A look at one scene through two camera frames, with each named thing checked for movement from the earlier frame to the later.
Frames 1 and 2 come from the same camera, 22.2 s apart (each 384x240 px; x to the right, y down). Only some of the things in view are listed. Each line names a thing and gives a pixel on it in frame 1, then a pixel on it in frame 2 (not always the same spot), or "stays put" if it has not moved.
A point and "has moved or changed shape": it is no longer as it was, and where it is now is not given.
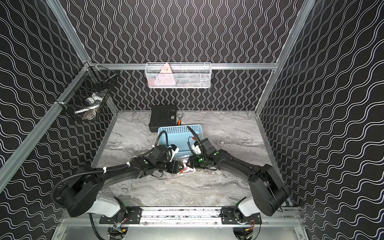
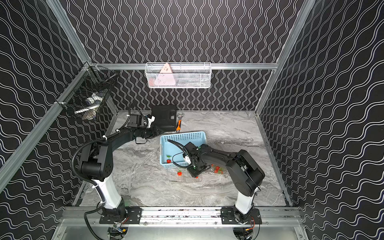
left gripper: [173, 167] -> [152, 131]
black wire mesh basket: [85, 96] stays put
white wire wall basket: [193, 75] stays put
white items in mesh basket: [93, 103] stays put
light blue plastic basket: [184, 136] has moved or changed shape
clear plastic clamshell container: [186, 170] -> [217, 170]
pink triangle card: [166, 77] stays put
